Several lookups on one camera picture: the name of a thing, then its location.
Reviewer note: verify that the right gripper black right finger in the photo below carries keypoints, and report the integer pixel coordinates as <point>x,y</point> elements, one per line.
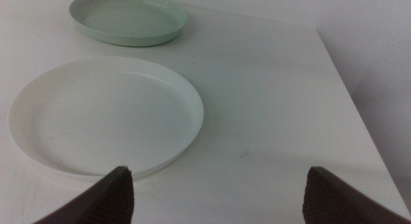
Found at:
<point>334,204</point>

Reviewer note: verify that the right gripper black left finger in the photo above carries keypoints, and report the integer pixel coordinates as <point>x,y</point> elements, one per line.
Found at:
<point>106,201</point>

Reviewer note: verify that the pale green shallow bowl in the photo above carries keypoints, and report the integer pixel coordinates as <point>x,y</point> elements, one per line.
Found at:
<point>128,22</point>

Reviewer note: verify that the white shallow bowl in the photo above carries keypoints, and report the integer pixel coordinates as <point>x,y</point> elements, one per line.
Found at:
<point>106,115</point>

